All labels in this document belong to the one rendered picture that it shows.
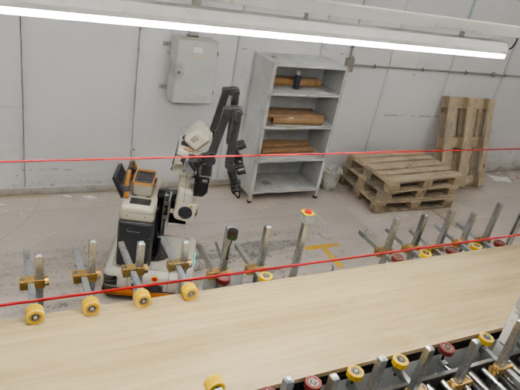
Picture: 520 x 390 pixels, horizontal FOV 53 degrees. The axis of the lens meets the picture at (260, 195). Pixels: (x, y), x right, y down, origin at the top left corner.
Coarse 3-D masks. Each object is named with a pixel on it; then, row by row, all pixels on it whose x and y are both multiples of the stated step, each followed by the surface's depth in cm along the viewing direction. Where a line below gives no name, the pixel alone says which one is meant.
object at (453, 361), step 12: (492, 336) 306; (456, 348) 293; (492, 348) 312; (516, 348) 327; (432, 360) 288; (456, 360) 300; (480, 360) 313; (384, 372) 272; (408, 372) 283; (432, 372) 294; (300, 384) 245; (324, 384) 254; (360, 384) 268; (384, 384) 278; (396, 384) 284
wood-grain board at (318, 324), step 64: (448, 256) 366; (512, 256) 382; (0, 320) 240; (64, 320) 247; (128, 320) 255; (192, 320) 263; (256, 320) 271; (320, 320) 280; (384, 320) 290; (448, 320) 300; (0, 384) 210; (64, 384) 216; (128, 384) 221; (192, 384) 227; (256, 384) 234
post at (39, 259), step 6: (36, 252) 255; (36, 258) 253; (42, 258) 254; (36, 264) 255; (42, 264) 256; (36, 270) 256; (42, 270) 258; (36, 276) 258; (42, 276) 259; (42, 288) 262; (36, 294) 263; (42, 294) 264
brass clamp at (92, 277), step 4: (72, 272) 270; (80, 272) 270; (84, 272) 270; (96, 272) 272; (100, 272) 273; (72, 276) 271; (76, 276) 267; (80, 276) 268; (84, 276) 269; (88, 276) 270; (92, 276) 271; (96, 276) 272; (100, 276) 273; (76, 280) 268; (80, 280) 269; (88, 280) 271; (92, 280) 272; (96, 280) 273
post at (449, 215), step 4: (452, 208) 379; (448, 212) 379; (452, 212) 377; (448, 216) 379; (452, 216) 379; (444, 220) 383; (448, 220) 380; (444, 224) 383; (448, 224) 382; (444, 228) 383; (448, 228) 384; (440, 232) 387; (444, 232) 384; (440, 236) 387; (444, 236) 387; (436, 240) 391; (440, 240) 387; (436, 244) 391; (440, 244) 389
